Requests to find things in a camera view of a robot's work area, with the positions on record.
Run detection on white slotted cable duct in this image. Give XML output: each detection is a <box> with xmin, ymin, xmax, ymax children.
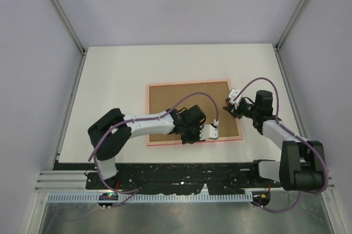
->
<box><xmin>47</xmin><ymin>191</ymin><xmax>253</xmax><ymax>203</ymax></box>

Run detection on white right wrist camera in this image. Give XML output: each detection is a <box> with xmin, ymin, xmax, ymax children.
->
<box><xmin>227</xmin><ymin>88</ymin><xmax>243</xmax><ymax>109</ymax></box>

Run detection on right aluminium corner post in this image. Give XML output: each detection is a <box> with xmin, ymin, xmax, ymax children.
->
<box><xmin>274</xmin><ymin>0</ymin><xmax>311</xmax><ymax>52</ymax></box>

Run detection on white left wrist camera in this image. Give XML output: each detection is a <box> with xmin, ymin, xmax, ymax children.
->
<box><xmin>199</xmin><ymin>124</ymin><xmax>219</xmax><ymax>141</ymax></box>

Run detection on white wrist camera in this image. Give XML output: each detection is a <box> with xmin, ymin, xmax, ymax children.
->
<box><xmin>227</xmin><ymin>88</ymin><xmax>243</xmax><ymax>109</ymax></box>
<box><xmin>199</xmin><ymin>124</ymin><xmax>219</xmax><ymax>141</ymax></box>

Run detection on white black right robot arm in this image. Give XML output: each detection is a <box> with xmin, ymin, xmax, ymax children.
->
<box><xmin>223</xmin><ymin>89</ymin><xmax>328</xmax><ymax>193</ymax></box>

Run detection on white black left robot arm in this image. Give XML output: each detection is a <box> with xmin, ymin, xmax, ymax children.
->
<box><xmin>87</xmin><ymin>105</ymin><xmax>206</xmax><ymax>189</ymax></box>

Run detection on aluminium front rail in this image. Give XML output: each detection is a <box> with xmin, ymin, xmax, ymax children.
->
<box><xmin>34</xmin><ymin>169</ymin><xmax>336</xmax><ymax>192</ymax></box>

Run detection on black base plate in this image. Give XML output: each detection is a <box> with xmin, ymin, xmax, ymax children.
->
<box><xmin>85</xmin><ymin>163</ymin><xmax>282</xmax><ymax>195</ymax></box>

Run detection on pink picture frame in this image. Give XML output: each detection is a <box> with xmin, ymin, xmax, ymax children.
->
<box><xmin>146</xmin><ymin>80</ymin><xmax>243</xmax><ymax>147</ymax></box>

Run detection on left aluminium corner post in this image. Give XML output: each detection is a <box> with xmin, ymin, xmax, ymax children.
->
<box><xmin>34</xmin><ymin>0</ymin><xmax>88</xmax><ymax>56</ymax></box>

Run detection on aluminium corner post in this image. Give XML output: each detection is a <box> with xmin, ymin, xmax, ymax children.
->
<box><xmin>274</xmin><ymin>0</ymin><xmax>311</xmax><ymax>52</ymax></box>
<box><xmin>34</xmin><ymin>0</ymin><xmax>88</xmax><ymax>56</ymax></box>

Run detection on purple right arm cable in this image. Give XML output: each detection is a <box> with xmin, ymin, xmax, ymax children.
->
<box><xmin>233</xmin><ymin>77</ymin><xmax>329</xmax><ymax>213</ymax></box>

